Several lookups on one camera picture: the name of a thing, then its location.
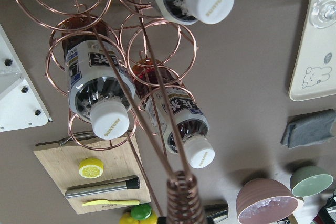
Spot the cream rabbit tray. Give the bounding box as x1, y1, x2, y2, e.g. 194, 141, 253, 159
289, 0, 335, 101

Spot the mint green bowl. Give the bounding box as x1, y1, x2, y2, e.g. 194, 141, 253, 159
290, 166, 333, 197

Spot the green lime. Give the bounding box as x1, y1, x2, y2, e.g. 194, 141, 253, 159
130, 203, 152, 221

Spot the tea bottle front rack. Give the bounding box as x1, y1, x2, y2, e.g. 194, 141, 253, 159
131, 58, 216, 169

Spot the steel muddler black tip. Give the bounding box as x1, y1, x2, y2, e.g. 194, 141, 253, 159
65, 176, 140, 198

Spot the steel ice scoop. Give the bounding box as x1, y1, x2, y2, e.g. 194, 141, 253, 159
204, 201, 229, 224

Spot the half lemon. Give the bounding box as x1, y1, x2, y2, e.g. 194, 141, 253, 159
79, 158, 104, 179

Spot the tea bottle upper rack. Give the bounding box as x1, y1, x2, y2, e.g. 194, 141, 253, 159
62, 21, 135, 140

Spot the grey folded cloth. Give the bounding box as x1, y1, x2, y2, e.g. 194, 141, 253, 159
281, 109, 335, 149

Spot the copper wire bottle basket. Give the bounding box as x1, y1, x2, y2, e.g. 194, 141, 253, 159
15, 0, 208, 223

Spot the yellow plastic knife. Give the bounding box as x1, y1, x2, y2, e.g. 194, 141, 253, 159
82, 199, 140, 206

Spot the lower yellow lemon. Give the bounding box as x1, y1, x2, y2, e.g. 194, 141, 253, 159
139, 211, 158, 224

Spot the yellow lemon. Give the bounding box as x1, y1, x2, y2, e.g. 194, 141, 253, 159
139, 211, 158, 224
119, 212, 139, 224

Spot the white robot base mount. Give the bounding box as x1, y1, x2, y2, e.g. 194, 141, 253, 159
1, 28, 52, 132

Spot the upper yellow lemon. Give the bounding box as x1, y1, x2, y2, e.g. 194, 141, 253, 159
119, 212, 139, 224

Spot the clear wine glass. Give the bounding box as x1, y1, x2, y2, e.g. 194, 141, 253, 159
309, 0, 335, 29

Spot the pink bowl with ice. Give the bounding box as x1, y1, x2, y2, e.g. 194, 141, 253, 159
236, 178, 304, 223

